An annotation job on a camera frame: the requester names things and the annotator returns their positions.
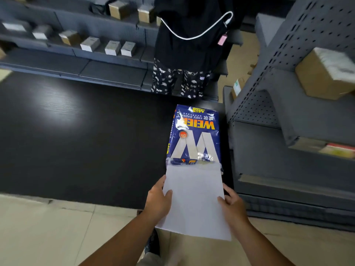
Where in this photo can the person's right hand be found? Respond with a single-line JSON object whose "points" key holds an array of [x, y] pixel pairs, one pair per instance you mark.
{"points": [[235, 211]]}

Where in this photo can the person's grey trouser leg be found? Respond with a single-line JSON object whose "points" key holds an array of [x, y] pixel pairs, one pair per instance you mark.
{"points": [[151, 260]]}

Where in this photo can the long grey shelf unit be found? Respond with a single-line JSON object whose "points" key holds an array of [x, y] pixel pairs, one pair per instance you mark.
{"points": [[83, 69]]}

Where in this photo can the large brown cardboard box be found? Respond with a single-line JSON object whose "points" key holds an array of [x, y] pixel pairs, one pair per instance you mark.
{"points": [[324, 76]]}

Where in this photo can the white paper sheets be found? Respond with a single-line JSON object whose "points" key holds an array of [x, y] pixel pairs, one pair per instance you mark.
{"points": [[194, 196]]}

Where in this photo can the white cardboard box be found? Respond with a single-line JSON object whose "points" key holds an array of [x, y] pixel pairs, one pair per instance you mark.
{"points": [[90, 44], [128, 49], [14, 26], [112, 48], [42, 32]]}

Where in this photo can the brown box with white label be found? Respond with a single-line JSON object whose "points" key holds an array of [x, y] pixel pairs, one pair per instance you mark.
{"points": [[238, 87]]}

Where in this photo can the person's right thumb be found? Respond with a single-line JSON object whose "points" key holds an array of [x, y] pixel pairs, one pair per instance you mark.
{"points": [[222, 202]]}

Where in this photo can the grey pegboard shelf unit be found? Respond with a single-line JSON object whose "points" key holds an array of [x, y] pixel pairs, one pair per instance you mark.
{"points": [[277, 121]]}

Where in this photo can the blue copy paper package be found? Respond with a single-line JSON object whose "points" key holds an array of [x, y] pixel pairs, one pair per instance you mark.
{"points": [[194, 135]]}

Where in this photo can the person's right forearm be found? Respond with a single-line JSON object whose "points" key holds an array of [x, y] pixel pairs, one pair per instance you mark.
{"points": [[258, 246]]}

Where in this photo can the flat red box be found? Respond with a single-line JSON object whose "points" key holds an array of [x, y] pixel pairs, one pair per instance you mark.
{"points": [[341, 150]]}

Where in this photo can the person's dark shoe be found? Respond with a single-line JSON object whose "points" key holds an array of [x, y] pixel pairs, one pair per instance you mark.
{"points": [[153, 243]]}

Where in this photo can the pink tag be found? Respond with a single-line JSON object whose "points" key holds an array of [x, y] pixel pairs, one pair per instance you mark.
{"points": [[222, 39]]}

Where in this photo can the black bag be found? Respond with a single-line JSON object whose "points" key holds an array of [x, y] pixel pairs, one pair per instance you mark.
{"points": [[98, 6]]}

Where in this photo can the person's left thumb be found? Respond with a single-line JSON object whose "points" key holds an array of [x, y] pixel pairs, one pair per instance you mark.
{"points": [[168, 196]]}

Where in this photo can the person's left forearm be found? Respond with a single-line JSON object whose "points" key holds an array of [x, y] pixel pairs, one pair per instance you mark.
{"points": [[122, 243]]}

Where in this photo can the person's left hand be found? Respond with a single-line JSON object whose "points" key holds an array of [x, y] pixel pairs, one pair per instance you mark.
{"points": [[155, 202]]}

